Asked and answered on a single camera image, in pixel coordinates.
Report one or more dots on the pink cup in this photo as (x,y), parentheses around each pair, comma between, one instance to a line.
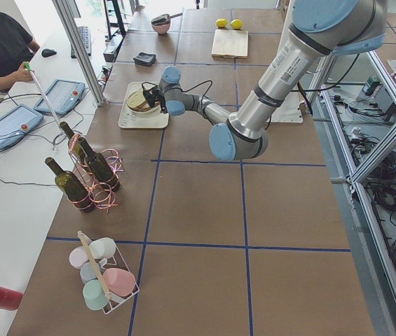
(119,281)

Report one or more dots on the blue teach pendant far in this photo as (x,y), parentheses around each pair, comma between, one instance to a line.
(63,95)

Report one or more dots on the yellow lemon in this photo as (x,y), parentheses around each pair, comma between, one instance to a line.
(221,22)
(236,24)

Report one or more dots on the dark wine bottle right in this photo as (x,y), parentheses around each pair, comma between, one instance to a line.
(99,166)

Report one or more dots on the pink green stick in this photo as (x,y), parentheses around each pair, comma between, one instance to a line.
(42,92)

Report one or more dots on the white cup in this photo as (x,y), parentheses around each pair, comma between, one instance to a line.
(102,248)

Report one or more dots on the yellow lemon right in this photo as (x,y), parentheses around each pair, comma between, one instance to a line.
(236,24)

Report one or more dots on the lilac cup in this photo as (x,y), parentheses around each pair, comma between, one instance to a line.
(78,257)

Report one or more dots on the blue teach pendant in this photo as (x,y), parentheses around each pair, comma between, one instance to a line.
(63,95)
(16,124)

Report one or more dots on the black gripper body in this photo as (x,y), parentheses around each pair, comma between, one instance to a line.
(154,94)

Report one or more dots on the pink bowl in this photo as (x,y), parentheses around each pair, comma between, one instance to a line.
(161,29)

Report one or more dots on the white wire cup rack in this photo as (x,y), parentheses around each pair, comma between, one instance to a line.
(100,266)

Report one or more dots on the blue teach pendant near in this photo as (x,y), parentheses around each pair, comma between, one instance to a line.
(16,124)

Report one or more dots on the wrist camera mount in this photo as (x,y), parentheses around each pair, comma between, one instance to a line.
(150,94)

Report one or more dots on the metal scoop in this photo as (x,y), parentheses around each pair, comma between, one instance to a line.
(164,18)

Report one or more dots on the wooden cutting board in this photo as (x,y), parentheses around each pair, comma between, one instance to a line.
(230,43)

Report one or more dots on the dark wine bottle left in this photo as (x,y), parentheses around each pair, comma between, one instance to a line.
(70,185)

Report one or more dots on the black keyboard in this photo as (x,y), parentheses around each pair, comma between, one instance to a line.
(85,37)

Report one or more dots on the white round plate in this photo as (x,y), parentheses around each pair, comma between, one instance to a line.
(138,103)

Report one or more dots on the grey folded cloth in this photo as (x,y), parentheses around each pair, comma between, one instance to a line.
(145,59)

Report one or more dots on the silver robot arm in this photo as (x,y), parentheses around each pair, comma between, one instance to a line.
(318,29)

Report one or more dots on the dark wine bottle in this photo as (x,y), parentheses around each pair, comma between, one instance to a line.
(75,150)
(70,185)
(99,166)

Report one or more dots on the seated person black shirt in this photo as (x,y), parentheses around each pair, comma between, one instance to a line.
(17,46)

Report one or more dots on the black computer mouse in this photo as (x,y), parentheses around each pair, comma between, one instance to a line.
(47,52)

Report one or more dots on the yellow lemon left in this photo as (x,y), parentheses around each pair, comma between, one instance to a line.
(221,22)

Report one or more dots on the aluminium frame post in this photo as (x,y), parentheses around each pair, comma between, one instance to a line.
(67,19)

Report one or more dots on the mint green cup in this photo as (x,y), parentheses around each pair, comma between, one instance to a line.
(94,296)

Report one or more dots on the white bear tray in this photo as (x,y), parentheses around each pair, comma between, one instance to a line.
(152,119)

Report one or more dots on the copper wire bottle rack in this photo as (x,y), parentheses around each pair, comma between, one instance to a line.
(100,193)

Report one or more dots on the bread slice under egg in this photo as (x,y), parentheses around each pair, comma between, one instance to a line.
(146,107)

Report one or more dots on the grey blue cup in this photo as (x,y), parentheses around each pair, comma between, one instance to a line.
(87,273)

